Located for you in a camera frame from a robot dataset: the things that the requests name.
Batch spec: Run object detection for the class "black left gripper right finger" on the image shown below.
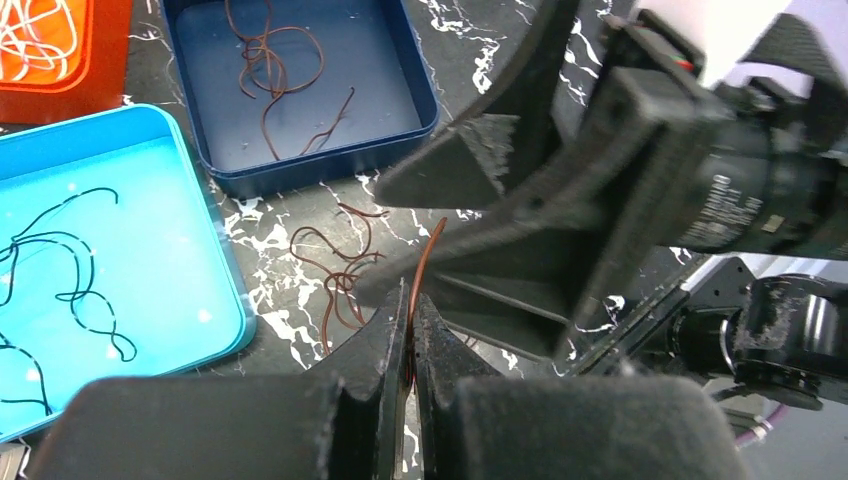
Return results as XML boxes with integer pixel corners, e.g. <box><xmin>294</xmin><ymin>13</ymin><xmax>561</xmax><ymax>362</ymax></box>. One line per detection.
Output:
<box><xmin>413</xmin><ymin>297</ymin><xmax>749</xmax><ymax>479</ymax></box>

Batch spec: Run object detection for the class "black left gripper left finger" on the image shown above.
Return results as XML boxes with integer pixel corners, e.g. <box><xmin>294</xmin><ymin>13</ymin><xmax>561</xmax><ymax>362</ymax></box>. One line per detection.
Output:
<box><xmin>29</xmin><ymin>283</ymin><xmax>409</xmax><ymax>479</ymax></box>

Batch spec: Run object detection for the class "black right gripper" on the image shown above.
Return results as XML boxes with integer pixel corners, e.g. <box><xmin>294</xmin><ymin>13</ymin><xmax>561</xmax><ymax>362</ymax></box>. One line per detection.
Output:
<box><xmin>374</xmin><ymin>1</ymin><xmax>847</xmax><ymax>259</ymax></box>

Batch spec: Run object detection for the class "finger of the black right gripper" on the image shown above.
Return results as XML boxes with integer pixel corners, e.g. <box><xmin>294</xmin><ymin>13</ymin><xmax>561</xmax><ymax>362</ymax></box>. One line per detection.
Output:
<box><xmin>355</xmin><ymin>206</ymin><xmax>623</xmax><ymax>361</ymax></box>

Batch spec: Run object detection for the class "white thin cable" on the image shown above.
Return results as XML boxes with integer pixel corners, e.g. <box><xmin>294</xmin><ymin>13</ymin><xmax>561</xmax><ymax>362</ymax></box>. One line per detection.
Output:
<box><xmin>0</xmin><ymin>0</ymin><xmax>81</xmax><ymax>84</ymax></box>

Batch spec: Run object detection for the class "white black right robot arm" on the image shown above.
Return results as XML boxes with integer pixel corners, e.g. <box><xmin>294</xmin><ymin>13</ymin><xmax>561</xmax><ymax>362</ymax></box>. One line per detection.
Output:
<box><xmin>357</xmin><ymin>1</ymin><xmax>847</xmax><ymax>479</ymax></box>

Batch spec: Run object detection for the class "navy blue square tray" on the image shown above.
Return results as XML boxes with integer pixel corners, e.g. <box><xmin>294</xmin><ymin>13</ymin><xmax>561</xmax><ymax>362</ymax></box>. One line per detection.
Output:
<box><xmin>162</xmin><ymin>1</ymin><xmax>439</xmax><ymax>199</ymax></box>

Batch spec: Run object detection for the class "cyan square tray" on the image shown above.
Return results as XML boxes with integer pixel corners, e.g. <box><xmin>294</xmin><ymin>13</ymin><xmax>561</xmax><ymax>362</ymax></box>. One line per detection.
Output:
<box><xmin>1</xmin><ymin>104</ymin><xmax>256</xmax><ymax>441</ymax></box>

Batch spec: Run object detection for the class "red square tray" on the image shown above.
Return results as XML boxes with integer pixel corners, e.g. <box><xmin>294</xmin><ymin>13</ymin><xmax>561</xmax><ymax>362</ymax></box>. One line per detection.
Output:
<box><xmin>1</xmin><ymin>0</ymin><xmax>133</xmax><ymax>125</ymax></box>

